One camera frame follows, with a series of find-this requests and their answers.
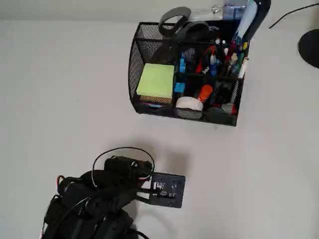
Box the grey handled scissors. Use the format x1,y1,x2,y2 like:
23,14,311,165
152,6,211,60

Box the multicolour sticky note stack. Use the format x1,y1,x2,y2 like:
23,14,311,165
138,95,173,108

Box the green sticky note pad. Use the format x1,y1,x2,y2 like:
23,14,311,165
136,63,175,98

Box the white tape roll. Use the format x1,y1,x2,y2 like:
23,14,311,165
175,96,204,112

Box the black mesh desk organizer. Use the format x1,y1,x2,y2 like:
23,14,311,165
128,21,250,127

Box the orange capped glue stick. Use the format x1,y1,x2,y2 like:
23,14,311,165
195,84,214,104

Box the red and grey staple remover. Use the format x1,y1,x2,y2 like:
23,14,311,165
213,102,237,115

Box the blue capped marker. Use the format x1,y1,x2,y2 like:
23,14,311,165
210,58,221,76

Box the bunch of pens and markers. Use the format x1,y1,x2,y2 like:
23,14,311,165
195,45,217,74

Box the white marker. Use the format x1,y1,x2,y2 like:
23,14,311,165
238,56,250,79

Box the green marker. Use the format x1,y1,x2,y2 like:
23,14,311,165
236,51,246,70

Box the red pen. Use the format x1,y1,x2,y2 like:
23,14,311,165
225,41,237,62

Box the black card with globe print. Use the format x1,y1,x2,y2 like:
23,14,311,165
206,21,240,42

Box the dark blue glossy curved tool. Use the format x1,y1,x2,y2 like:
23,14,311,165
243,0,272,42

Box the black round lamp base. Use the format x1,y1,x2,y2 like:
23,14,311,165
298,28,319,69

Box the thin black wire loop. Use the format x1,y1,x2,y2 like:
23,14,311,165
92,146,155,190

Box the black wrist camera board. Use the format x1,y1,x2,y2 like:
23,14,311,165
136,173,186,209

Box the red and white servo wire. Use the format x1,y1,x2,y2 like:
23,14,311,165
56,175,66,196

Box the thin black cable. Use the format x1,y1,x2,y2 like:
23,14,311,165
268,3,319,29

